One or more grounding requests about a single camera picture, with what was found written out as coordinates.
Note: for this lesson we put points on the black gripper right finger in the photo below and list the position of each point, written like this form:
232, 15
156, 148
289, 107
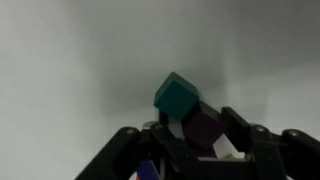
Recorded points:
292, 154

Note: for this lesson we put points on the dark purple block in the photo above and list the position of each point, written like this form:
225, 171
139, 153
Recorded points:
203, 125

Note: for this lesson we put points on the dark teal block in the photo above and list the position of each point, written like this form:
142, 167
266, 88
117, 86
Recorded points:
176, 96

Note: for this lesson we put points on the blue block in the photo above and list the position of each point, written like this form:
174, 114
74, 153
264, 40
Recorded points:
147, 171

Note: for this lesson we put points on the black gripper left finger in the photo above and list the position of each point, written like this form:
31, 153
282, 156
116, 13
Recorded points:
129, 148

